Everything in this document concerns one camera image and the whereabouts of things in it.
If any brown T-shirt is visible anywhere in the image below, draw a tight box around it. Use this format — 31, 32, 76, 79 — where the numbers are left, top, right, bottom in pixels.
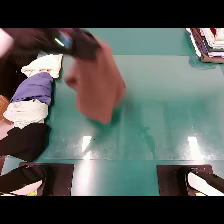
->
63, 39, 127, 126

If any purple garment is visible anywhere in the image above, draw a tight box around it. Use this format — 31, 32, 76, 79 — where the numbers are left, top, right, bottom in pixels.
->
10, 71, 55, 106

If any cream garment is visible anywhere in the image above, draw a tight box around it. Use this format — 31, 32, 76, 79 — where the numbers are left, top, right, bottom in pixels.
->
20, 53, 64, 80

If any white garment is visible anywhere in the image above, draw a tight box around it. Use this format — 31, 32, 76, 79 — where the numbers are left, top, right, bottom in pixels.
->
2, 98, 50, 130

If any black garment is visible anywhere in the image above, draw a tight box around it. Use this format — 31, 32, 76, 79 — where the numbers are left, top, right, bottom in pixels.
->
0, 122, 52, 163

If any stack of folded clothes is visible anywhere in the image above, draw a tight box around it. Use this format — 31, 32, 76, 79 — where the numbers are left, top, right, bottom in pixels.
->
185, 27, 224, 65

